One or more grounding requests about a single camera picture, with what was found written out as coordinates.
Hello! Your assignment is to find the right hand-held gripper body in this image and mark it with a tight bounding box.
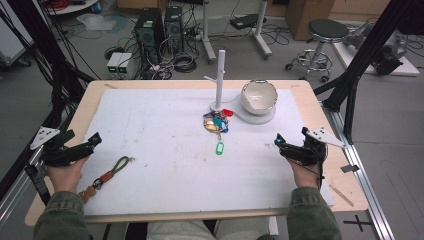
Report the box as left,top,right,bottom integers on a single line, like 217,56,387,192
279,127,347,167

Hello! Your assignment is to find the white desk leg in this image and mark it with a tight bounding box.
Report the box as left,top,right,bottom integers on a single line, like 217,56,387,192
253,0,273,61
199,0,218,65

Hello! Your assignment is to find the thin wooden stick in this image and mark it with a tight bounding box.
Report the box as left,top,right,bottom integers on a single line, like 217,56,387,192
329,184,355,208

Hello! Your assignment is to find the white foam mat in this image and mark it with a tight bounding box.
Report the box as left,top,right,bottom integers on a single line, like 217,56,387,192
77,87,335,217

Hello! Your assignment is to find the flat black device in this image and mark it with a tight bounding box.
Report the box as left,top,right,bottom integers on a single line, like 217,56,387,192
229,13,268,31

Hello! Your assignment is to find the black strap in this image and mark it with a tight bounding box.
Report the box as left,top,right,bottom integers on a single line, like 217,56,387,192
24,164,52,207

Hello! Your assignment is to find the large black computer tower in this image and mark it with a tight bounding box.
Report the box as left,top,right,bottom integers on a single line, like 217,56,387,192
134,7,166,65

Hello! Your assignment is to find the white power supply unit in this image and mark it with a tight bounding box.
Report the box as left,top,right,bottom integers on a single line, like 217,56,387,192
106,52,124,80
117,52,135,80

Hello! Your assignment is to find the person's right leg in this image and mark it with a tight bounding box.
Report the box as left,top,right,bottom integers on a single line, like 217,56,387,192
215,216,272,240

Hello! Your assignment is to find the black metal frame strut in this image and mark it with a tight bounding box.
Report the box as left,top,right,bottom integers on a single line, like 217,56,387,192
313,0,424,145

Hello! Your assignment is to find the aluminium rail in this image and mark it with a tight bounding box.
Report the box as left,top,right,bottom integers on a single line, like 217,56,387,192
320,99,396,240

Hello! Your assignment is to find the person's left leg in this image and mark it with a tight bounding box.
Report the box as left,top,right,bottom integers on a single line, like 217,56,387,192
146,219,215,240

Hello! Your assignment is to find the person's right hand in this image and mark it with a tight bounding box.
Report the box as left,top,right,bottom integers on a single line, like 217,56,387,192
287,159,322,190

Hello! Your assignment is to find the black frame with cables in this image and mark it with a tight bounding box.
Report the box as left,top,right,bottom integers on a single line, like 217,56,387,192
0,0,96,201

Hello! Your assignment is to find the thin black cable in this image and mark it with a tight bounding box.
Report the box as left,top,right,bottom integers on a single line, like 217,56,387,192
288,156,326,192

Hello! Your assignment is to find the person's left hand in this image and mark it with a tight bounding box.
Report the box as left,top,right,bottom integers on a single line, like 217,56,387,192
45,155,90,194

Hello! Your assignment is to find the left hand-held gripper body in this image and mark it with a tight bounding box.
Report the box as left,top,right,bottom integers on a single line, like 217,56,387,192
29,125,96,167

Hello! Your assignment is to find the white key holder stand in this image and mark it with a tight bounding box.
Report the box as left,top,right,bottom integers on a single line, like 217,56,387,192
203,49,277,126

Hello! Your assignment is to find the round white table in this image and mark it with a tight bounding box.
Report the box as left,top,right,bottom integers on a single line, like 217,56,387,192
42,0,101,16

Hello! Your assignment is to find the small black computer tower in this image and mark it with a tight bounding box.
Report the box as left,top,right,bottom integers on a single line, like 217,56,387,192
164,5,185,53

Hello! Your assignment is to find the bunch of colourful key tags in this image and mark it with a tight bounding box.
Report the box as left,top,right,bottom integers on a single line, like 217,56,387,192
202,108,235,157

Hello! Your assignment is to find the olive cord keychain with bear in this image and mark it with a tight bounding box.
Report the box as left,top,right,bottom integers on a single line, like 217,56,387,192
78,155,135,204

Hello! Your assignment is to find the coiled black cable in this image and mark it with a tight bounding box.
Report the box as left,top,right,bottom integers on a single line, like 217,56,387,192
172,52,198,74

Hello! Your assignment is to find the cardboard box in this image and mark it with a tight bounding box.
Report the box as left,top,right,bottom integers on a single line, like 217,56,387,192
285,0,336,42

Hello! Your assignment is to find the clear plastic sheet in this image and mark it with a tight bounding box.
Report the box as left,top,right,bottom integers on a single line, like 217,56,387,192
75,12,118,33

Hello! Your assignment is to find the black round stool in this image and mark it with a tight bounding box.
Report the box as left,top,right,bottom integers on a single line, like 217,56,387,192
284,18,350,84

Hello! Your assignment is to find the person's leg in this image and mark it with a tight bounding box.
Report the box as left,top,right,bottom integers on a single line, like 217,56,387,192
146,219,215,240
215,216,272,240

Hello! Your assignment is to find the white bowl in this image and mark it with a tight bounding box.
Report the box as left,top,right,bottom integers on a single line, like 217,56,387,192
240,79,279,116

